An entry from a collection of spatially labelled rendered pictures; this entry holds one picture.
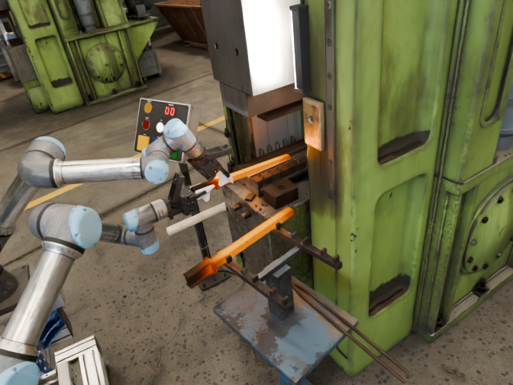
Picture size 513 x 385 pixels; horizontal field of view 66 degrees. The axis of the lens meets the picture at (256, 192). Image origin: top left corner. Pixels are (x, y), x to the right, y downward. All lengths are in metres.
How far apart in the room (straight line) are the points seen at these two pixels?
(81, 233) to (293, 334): 0.71
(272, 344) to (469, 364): 1.23
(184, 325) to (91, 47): 4.70
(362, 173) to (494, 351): 1.33
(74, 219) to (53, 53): 5.25
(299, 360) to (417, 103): 0.95
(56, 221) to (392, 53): 1.12
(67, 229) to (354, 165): 0.88
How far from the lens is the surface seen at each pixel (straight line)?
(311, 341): 1.33
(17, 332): 1.22
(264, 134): 1.89
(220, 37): 1.53
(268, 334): 1.35
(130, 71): 6.51
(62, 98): 6.42
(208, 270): 1.21
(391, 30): 1.36
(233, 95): 1.55
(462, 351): 2.35
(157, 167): 1.33
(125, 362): 2.42
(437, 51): 1.50
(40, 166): 1.43
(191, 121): 1.95
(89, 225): 1.24
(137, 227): 1.51
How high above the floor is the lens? 1.84
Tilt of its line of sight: 33 degrees down
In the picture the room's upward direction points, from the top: 8 degrees counter-clockwise
